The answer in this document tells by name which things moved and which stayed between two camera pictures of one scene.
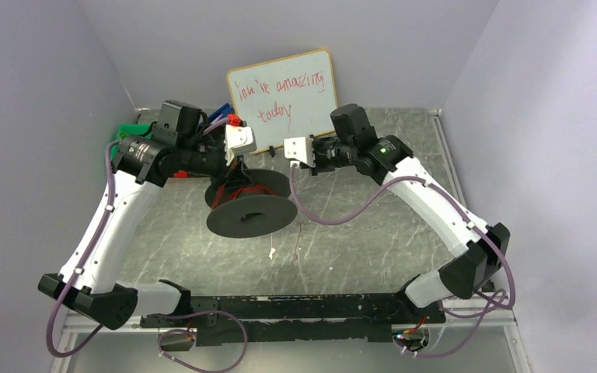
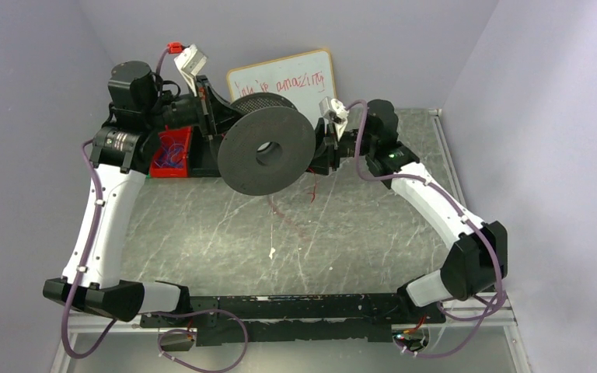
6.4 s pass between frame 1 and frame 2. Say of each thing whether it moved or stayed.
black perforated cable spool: moved
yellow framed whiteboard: stayed
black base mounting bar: stayed
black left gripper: moved
